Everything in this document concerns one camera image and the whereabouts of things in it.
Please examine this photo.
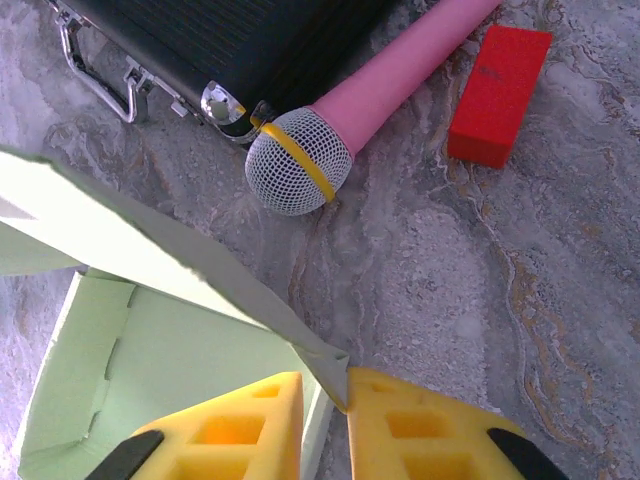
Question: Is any red block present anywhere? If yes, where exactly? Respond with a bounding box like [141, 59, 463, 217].
[446, 24, 554, 170]

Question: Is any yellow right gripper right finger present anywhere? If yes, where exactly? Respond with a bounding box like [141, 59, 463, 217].
[346, 367, 572, 480]

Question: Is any light green paper box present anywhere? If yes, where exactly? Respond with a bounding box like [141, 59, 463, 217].
[0, 144, 351, 480]

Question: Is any pink microphone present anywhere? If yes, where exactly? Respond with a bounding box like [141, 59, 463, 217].
[244, 0, 504, 218]

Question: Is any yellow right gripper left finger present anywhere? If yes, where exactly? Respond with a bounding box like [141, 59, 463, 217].
[84, 370, 305, 480]

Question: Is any black case with metal handle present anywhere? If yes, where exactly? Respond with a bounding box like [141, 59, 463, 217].
[42, 0, 397, 147]

